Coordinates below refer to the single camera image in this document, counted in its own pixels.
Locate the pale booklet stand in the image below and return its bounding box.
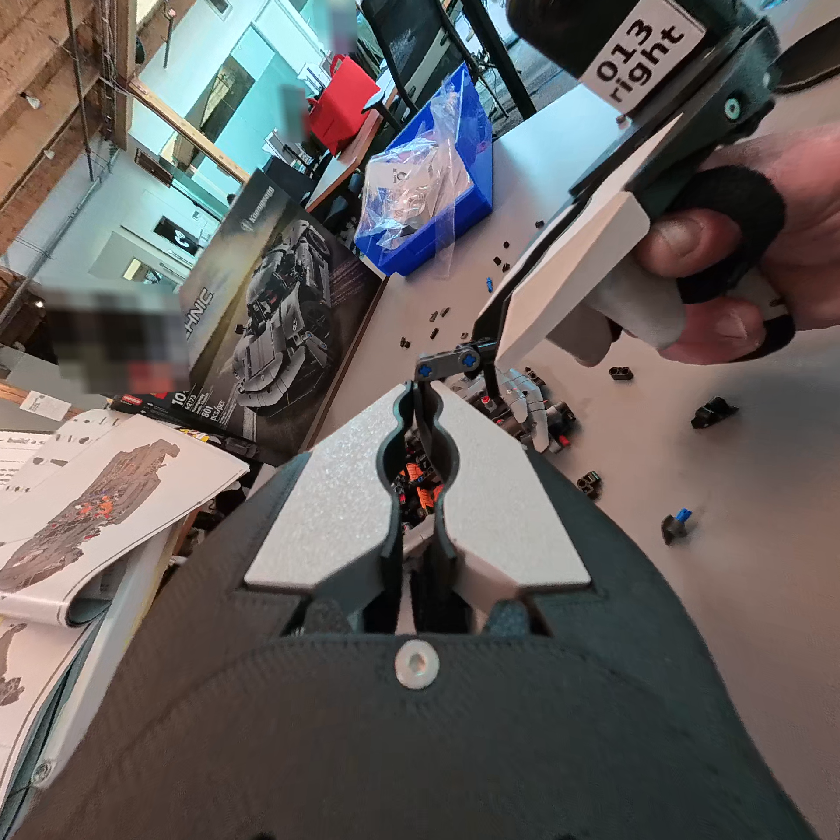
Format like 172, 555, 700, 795
0, 525, 194, 811

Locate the grey toy brick car model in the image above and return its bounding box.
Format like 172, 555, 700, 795
392, 366, 580, 529

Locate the building instruction booklet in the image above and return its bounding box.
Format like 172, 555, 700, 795
0, 408, 252, 788

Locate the white paper card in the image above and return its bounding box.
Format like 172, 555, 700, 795
18, 390, 71, 422

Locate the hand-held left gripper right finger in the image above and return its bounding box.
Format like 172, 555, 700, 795
428, 379, 593, 634

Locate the person's right hand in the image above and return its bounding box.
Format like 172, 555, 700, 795
633, 123, 840, 363

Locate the small toy brick beam subassembly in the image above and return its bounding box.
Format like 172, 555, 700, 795
412, 336, 501, 454

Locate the wooden-edged office desk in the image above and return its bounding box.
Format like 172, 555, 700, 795
305, 85, 403, 212

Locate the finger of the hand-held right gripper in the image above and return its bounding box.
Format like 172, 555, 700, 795
493, 190, 652, 370
471, 113, 685, 395

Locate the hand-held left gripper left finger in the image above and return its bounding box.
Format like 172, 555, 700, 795
243, 381, 416, 634

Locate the blue plastic bin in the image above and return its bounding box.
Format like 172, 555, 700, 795
353, 61, 496, 278

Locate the toy car set box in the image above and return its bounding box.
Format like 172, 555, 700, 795
107, 169, 389, 466

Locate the red bag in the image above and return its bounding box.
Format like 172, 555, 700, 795
307, 52, 383, 157

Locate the black office chair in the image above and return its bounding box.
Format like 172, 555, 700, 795
361, 0, 473, 116

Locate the grey brick with blue pin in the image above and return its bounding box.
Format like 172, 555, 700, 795
660, 506, 697, 547

